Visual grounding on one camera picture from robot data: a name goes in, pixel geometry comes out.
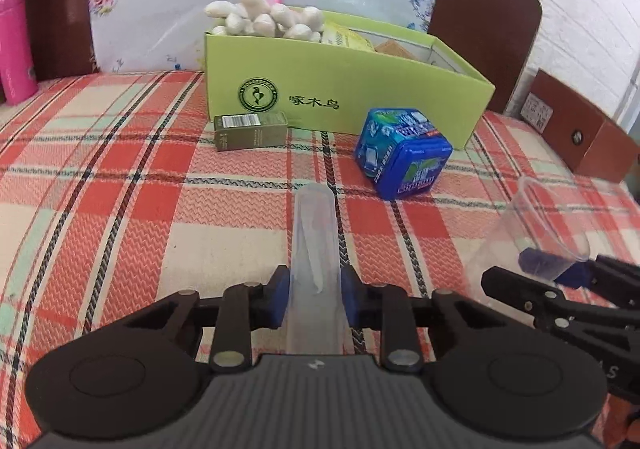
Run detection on clear plastic cup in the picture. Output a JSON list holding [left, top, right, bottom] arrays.
[[465, 176, 590, 309]]

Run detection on translucent plastic tube case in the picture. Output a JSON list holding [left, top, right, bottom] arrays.
[[286, 184, 346, 355]]

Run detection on yellow green paper box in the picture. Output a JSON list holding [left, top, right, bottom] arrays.
[[321, 21, 375, 52]]

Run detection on white pink glove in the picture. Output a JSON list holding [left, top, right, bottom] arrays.
[[253, 3, 324, 43]]

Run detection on brown cardboard shoe box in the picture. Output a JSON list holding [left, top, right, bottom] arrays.
[[520, 70, 639, 184]]

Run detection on blue mentos gum box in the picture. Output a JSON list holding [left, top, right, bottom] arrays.
[[355, 108, 452, 201]]

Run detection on plaid bed sheet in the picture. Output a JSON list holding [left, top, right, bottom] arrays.
[[1, 72, 639, 448]]

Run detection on small olive green box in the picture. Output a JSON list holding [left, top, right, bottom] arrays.
[[214, 111, 288, 151]]

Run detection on green cardboard shoe box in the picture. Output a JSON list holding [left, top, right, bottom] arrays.
[[204, 12, 495, 149]]

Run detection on dark brown headboard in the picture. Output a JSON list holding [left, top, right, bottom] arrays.
[[25, 0, 542, 113]]

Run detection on pink thermos bottle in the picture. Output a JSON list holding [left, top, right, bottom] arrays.
[[0, 0, 38, 106]]

